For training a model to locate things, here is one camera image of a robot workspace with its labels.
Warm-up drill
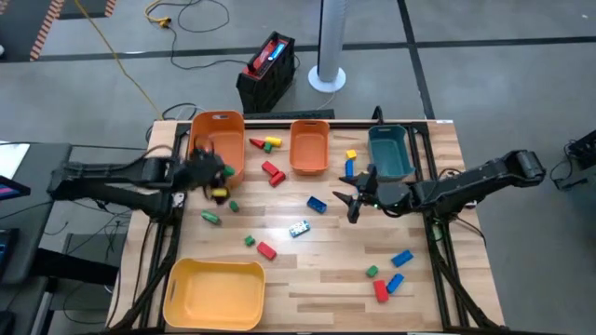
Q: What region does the red battery pack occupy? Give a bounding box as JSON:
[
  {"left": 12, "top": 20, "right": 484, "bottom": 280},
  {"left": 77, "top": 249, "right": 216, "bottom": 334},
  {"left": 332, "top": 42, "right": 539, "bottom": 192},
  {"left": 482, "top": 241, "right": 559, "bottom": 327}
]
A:
[{"left": 245, "top": 37, "right": 291, "bottom": 78}]

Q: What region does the small orange plastic bin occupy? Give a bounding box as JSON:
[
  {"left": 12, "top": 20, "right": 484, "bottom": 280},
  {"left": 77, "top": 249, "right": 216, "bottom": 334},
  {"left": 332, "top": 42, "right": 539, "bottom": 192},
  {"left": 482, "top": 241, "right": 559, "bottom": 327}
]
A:
[{"left": 289, "top": 119, "right": 332, "bottom": 177}]

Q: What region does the monitor screen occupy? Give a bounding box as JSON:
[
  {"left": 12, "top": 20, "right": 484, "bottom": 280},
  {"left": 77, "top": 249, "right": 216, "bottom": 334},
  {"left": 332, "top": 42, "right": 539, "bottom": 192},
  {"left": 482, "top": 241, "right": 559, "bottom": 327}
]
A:
[{"left": 0, "top": 174, "right": 32, "bottom": 202}]

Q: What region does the large orange plastic bin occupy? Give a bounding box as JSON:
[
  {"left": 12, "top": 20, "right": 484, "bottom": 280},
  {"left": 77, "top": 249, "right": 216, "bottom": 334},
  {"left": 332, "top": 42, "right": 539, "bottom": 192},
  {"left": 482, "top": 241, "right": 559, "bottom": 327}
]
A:
[{"left": 187, "top": 110, "right": 247, "bottom": 191}]

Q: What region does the grey tower fan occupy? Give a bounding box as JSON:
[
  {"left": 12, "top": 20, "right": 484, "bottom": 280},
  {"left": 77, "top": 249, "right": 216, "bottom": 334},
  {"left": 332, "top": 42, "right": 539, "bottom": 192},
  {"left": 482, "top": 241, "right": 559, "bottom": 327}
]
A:
[{"left": 307, "top": 0, "right": 347, "bottom": 94}]

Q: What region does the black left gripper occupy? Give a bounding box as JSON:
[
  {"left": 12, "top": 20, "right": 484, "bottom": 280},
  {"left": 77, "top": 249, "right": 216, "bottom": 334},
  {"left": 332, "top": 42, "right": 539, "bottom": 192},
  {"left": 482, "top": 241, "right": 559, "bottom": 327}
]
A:
[{"left": 183, "top": 147, "right": 232, "bottom": 207}]

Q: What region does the black floor cable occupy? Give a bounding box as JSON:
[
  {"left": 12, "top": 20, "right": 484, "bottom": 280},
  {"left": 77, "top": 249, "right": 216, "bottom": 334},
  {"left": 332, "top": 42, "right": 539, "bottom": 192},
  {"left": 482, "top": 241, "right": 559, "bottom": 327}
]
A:
[{"left": 167, "top": 0, "right": 251, "bottom": 72}]

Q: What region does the black side desk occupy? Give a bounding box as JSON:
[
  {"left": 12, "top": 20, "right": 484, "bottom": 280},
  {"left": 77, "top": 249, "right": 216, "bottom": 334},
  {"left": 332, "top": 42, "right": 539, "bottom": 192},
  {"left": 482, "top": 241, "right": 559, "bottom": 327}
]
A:
[{"left": 0, "top": 141, "right": 74, "bottom": 285}]

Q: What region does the black equipment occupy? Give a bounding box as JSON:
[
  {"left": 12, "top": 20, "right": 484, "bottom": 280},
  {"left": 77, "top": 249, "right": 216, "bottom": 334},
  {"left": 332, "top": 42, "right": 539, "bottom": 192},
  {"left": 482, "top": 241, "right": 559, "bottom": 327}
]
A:
[{"left": 549, "top": 129, "right": 596, "bottom": 192}]

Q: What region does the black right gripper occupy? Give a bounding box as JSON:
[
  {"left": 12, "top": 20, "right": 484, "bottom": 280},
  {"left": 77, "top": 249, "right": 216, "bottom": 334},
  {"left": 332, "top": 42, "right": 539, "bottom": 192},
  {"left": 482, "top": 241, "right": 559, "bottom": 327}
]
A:
[{"left": 332, "top": 162, "right": 413, "bottom": 225}]

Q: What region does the teal plastic bin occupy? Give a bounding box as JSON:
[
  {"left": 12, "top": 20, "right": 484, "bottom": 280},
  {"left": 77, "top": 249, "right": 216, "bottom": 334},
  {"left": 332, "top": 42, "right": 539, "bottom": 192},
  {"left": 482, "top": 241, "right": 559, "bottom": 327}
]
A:
[{"left": 367, "top": 124, "right": 417, "bottom": 182}]

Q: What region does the blue studded brick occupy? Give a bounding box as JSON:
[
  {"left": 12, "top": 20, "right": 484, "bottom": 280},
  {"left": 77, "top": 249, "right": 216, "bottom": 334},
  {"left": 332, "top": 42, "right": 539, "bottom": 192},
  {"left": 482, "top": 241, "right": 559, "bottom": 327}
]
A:
[{"left": 305, "top": 195, "right": 329, "bottom": 215}]

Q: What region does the yellow extension cable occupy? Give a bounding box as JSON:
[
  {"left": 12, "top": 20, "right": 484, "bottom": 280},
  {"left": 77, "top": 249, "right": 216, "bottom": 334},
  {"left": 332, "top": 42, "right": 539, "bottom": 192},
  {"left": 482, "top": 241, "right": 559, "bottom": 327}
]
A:
[{"left": 73, "top": 0, "right": 165, "bottom": 121}]

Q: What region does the white patterned block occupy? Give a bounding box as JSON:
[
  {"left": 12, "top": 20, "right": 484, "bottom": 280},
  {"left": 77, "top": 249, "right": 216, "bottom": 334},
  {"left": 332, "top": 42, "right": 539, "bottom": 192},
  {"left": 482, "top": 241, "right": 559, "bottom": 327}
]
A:
[{"left": 288, "top": 220, "right": 312, "bottom": 239}]

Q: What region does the dark hazard-striped mat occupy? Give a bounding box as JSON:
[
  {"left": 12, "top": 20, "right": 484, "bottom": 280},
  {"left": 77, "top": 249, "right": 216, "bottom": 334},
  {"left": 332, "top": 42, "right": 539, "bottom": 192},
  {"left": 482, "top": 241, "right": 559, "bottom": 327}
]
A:
[
  {"left": 58, "top": 0, "right": 117, "bottom": 20},
  {"left": 0, "top": 0, "right": 66, "bottom": 62}
]

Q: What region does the yellow plastic bin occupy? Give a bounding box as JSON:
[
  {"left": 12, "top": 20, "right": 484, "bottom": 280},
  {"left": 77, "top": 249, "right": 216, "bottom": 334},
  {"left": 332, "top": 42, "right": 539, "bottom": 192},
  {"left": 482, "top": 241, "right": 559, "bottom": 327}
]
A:
[{"left": 162, "top": 258, "right": 267, "bottom": 332}]

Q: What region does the white sheet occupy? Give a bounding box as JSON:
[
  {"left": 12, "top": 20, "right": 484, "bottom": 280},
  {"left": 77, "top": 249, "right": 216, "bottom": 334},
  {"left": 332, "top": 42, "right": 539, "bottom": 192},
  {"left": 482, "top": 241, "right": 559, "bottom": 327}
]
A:
[{"left": 0, "top": 141, "right": 31, "bottom": 181}]

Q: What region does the yellow cord plug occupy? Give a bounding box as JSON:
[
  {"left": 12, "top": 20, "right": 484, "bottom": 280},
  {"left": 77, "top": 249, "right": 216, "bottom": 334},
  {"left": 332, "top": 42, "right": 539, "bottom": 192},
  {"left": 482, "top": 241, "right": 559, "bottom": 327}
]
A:
[{"left": 143, "top": 0, "right": 173, "bottom": 28}]

